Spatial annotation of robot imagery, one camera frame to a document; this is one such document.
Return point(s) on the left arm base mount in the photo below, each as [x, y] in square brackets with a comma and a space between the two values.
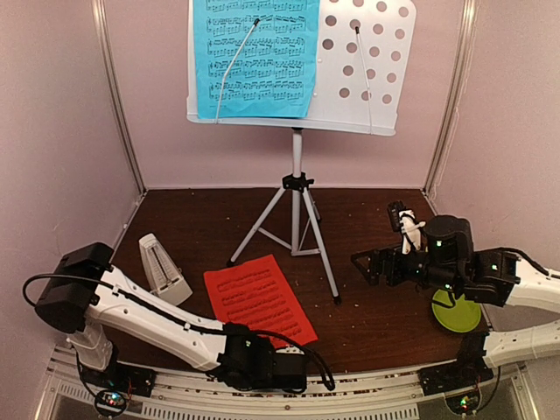
[113, 391]

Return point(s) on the white metronome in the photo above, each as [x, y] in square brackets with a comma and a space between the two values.
[165, 279]

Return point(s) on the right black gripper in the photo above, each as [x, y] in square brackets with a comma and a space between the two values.
[378, 256]

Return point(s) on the silver tripod stand legs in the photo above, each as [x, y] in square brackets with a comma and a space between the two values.
[306, 238]

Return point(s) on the red sheet music paper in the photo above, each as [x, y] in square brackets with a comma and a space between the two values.
[256, 294]

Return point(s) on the white perforated music stand desk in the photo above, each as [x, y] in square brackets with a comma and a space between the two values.
[362, 54]

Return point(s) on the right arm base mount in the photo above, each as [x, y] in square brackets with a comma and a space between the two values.
[460, 385]

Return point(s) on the blue sheet music paper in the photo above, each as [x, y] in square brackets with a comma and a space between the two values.
[255, 58]

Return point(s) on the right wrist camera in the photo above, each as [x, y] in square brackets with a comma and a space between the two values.
[404, 222]

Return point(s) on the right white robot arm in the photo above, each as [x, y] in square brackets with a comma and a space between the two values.
[439, 254]

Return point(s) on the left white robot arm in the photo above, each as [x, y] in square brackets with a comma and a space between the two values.
[86, 293]

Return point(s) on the yellow-green plate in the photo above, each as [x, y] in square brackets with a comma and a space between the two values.
[462, 317]

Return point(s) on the left aluminium corner post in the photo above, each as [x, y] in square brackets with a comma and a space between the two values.
[102, 31]

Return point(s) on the aluminium front rail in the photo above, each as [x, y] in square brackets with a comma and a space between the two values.
[385, 394]

